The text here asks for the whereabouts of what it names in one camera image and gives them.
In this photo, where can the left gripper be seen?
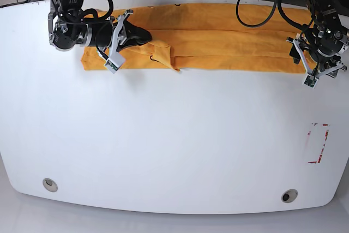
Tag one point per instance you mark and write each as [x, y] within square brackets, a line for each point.
[328, 65]

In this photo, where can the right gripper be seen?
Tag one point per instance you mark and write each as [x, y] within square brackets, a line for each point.
[118, 34]

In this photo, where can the yellow t-shirt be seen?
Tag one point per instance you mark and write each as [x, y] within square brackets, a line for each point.
[212, 36]

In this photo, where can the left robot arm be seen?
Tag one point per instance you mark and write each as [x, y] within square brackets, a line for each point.
[321, 42]

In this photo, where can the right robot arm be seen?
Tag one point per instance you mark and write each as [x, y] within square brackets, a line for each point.
[69, 25]

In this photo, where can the red tape marking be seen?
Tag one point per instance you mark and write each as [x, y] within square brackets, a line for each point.
[316, 142]

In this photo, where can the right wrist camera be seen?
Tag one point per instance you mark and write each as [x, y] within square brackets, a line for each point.
[114, 62]

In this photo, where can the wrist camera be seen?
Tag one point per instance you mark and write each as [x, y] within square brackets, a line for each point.
[114, 62]
[310, 81]

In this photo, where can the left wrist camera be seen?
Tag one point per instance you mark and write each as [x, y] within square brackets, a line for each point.
[310, 81]

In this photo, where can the right table cable grommet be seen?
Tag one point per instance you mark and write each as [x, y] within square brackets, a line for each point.
[289, 196]

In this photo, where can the table cable grommet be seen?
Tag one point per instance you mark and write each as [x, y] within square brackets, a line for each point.
[50, 185]
[289, 196]

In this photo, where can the left table cable grommet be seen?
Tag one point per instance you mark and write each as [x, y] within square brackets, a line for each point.
[50, 185]

